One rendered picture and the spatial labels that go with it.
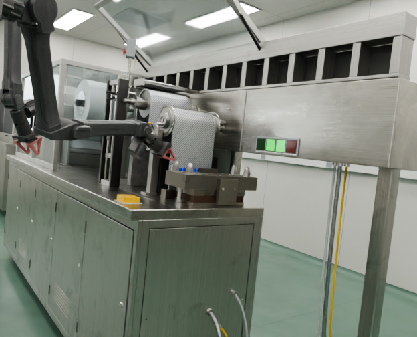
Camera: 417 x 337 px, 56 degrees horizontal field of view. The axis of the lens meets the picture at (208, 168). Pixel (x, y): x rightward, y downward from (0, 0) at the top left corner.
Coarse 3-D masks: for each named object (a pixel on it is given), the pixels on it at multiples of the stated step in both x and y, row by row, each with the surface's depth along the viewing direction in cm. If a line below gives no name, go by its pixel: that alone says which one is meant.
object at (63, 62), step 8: (56, 64) 250; (64, 64) 243; (72, 64) 246; (80, 64) 249; (88, 64) 252; (64, 72) 243; (112, 72) 262; (120, 72) 265; (64, 80) 244; (32, 120) 296; (56, 144) 245; (16, 152) 338; (32, 152) 292; (56, 152) 246; (32, 160) 290; (40, 160) 272; (56, 160) 246; (56, 168) 247
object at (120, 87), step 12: (108, 84) 204; (120, 84) 194; (108, 96) 205; (120, 96) 194; (108, 108) 206; (120, 108) 195; (108, 144) 204; (120, 144) 197; (108, 156) 203; (120, 156) 198; (108, 168) 209; (120, 168) 198; (108, 180) 200
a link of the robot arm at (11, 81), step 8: (8, 24) 151; (16, 24) 153; (8, 32) 151; (16, 32) 153; (8, 40) 152; (16, 40) 153; (8, 48) 152; (16, 48) 154; (8, 56) 153; (16, 56) 154; (8, 64) 153; (16, 64) 155; (8, 72) 153; (16, 72) 155; (8, 80) 153; (16, 80) 155; (8, 88) 154; (16, 88) 155; (0, 96) 156; (8, 96) 154; (8, 104) 157
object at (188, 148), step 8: (176, 136) 177; (184, 136) 180; (192, 136) 182; (200, 136) 185; (208, 136) 188; (176, 144) 177; (184, 144) 180; (192, 144) 183; (200, 144) 185; (208, 144) 188; (176, 152) 178; (184, 152) 180; (192, 152) 183; (200, 152) 186; (208, 152) 189; (176, 160) 178; (184, 160) 181; (192, 160) 184; (200, 160) 186; (208, 160) 189
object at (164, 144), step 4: (156, 140) 168; (160, 140) 171; (152, 144) 168; (156, 144) 168; (160, 144) 170; (164, 144) 171; (168, 144) 169; (152, 148) 169; (156, 148) 169; (160, 148) 170; (164, 148) 168; (152, 152) 174; (156, 152) 171; (160, 152) 169; (164, 152) 169
